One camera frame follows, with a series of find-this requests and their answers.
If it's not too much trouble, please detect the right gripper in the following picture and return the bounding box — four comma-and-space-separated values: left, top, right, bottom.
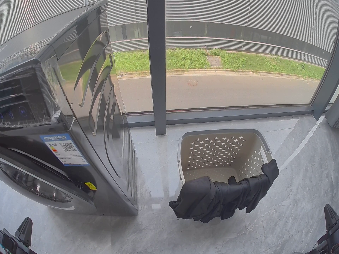
305, 204, 339, 254

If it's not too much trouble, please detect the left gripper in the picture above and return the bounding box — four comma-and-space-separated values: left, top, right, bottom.
0, 217, 33, 254

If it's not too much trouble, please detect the cream laundry basket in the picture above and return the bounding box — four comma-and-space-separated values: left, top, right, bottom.
177, 129, 275, 196

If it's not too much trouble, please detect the grey washing machine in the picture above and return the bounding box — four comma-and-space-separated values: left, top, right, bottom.
0, 0, 139, 217

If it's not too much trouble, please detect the black garment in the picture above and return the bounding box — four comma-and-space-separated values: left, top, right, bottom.
169, 159, 280, 224

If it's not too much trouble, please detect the window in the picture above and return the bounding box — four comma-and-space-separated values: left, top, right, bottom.
0, 0, 339, 136

